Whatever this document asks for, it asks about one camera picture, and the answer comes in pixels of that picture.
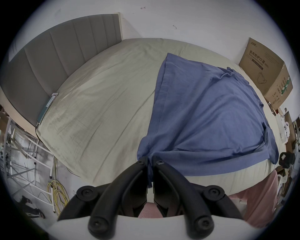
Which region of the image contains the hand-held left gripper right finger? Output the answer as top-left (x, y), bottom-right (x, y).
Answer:
top-left (152, 157), bottom-right (243, 239)

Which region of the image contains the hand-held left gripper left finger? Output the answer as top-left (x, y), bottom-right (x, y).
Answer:
top-left (57, 157), bottom-right (149, 238)

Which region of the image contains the dark blue shirt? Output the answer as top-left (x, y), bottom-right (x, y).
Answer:
top-left (137, 53), bottom-right (279, 188)

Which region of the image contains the bed with beige sheet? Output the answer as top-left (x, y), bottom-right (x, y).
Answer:
top-left (36, 38), bottom-right (283, 195)

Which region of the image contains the white metal rack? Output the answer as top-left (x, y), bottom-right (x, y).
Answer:
top-left (3, 116), bottom-right (53, 208)

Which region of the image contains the phone with teal case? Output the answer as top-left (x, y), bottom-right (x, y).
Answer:
top-left (37, 92), bottom-right (58, 124)

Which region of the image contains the brown cardboard carton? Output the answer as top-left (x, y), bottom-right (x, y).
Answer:
top-left (239, 37), bottom-right (293, 110)

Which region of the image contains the grey padded headboard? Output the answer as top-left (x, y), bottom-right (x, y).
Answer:
top-left (0, 13), bottom-right (123, 132)

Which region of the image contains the yellow coiled cable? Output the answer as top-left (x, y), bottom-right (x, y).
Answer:
top-left (47, 156), bottom-right (69, 215)

